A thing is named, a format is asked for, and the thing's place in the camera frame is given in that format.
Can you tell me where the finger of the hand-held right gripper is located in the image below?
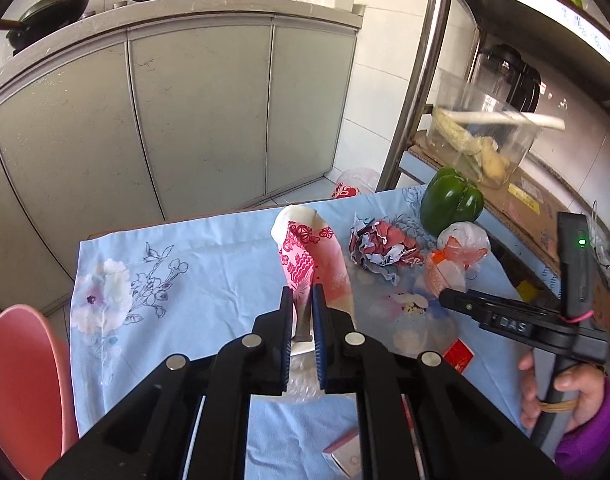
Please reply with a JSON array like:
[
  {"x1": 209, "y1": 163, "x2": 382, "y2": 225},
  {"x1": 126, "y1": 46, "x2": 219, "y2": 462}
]
[{"x1": 439, "y1": 287, "x2": 563, "y2": 322}]

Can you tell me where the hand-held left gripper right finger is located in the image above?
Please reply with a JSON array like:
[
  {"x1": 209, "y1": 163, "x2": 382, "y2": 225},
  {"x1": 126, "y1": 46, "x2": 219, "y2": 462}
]
[{"x1": 311, "y1": 284, "x2": 566, "y2": 480}]

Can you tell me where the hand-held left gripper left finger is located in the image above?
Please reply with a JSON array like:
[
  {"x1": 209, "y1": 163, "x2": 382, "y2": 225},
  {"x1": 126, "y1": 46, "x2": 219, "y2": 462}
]
[{"x1": 42, "y1": 286, "x2": 294, "y2": 480}]

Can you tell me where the clear bag with orange contents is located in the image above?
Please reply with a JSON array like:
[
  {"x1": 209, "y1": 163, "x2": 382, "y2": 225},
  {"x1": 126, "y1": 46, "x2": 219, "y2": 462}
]
[{"x1": 414, "y1": 222, "x2": 492, "y2": 301}]

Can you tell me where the pink printed paper cup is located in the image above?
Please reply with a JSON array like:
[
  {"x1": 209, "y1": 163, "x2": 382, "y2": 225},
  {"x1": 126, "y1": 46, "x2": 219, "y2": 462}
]
[{"x1": 270, "y1": 205, "x2": 357, "y2": 356}]

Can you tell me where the pink plastic bucket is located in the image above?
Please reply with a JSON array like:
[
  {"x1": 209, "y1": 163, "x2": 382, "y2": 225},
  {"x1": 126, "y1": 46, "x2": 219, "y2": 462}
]
[{"x1": 0, "y1": 304, "x2": 80, "y2": 480}]

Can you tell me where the person's right forearm purple sleeve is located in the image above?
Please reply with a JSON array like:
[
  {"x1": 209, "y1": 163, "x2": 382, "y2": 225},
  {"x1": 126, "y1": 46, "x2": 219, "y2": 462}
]
[{"x1": 555, "y1": 375, "x2": 610, "y2": 480}]

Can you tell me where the person's right hand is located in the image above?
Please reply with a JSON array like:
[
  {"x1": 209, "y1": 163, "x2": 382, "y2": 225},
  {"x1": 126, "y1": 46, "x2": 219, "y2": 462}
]
[{"x1": 517, "y1": 350, "x2": 610, "y2": 434}]

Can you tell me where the small red card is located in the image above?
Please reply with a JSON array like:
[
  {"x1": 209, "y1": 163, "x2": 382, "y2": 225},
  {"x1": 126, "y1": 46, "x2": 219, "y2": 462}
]
[{"x1": 444, "y1": 339, "x2": 474, "y2": 373}]

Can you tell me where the flattened cardboard sheet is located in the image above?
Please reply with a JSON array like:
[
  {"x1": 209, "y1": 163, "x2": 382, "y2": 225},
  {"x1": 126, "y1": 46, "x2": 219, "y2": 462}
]
[{"x1": 410, "y1": 145, "x2": 610, "y2": 311}]

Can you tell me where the crumpled printed paper wad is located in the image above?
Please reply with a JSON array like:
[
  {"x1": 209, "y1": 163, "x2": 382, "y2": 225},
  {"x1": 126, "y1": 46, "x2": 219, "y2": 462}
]
[{"x1": 348, "y1": 212, "x2": 428, "y2": 286}]

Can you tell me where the green bell pepper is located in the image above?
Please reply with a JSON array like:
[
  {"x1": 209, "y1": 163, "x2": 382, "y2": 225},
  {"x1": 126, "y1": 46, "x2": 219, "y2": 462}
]
[{"x1": 420, "y1": 167, "x2": 484, "y2": 237}]

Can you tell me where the light blue floral tablecloth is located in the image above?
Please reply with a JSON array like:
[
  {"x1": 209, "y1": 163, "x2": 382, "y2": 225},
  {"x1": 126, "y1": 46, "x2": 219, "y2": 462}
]
[{"x1": 70, "y1": 185, "x2": 570, "y2": 480}]

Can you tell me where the small red white box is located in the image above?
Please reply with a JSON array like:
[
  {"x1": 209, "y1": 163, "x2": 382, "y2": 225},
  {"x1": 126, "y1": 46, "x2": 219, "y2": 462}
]
[{"x1": 321, "y1": 429, "x2": 362, "y2": 476}]

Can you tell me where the ginger root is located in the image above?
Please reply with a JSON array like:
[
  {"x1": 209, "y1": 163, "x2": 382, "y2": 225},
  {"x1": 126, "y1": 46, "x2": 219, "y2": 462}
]
[{"x1": 477, "y1": 137, "x2": 513, "y2": 181}]

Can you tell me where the clear plastic container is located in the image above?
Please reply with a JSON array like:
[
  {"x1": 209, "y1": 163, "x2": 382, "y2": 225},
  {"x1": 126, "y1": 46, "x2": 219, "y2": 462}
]
[{"x1": 427, "y1": 82, "x2": 543, "y2": 191}]

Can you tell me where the white red plastic bag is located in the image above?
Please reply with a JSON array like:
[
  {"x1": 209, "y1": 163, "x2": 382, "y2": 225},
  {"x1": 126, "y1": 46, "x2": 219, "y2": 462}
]
[{"x1": 331, "y1": 167, "x2": 382, "y2": 201}]

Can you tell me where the white leek stalk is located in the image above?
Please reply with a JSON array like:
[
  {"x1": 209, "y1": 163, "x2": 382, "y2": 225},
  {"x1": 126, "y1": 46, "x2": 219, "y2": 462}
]
[{"x1": 435, "y1": 106, "x2": 566, "y2": 131}]

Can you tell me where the metal storage rack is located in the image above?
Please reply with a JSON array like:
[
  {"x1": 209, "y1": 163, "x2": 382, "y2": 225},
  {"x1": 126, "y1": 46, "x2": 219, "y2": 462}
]
[{"x1": 377, "y1": 0, "x2": 610, "y2": 196}]

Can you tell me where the grey kitchen base cabinet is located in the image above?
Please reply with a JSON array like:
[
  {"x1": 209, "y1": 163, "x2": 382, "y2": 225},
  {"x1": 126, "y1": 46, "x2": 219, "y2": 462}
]
[{"x1": 0, "y1": 10, "x2": 361, "y2": 321}]

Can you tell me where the pale stone countertop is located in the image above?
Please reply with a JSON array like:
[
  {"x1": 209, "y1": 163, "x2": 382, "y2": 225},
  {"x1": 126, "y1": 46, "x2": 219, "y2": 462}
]
[{"x1": 0, "y1": 0, "x2": 366, "y2": 106}]

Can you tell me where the black wok with lid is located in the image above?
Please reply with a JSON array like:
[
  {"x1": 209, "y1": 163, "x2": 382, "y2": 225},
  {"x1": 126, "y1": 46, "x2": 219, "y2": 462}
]
[{"x1": 0, "y1": 0, "x2": 91, "y2": 53}]

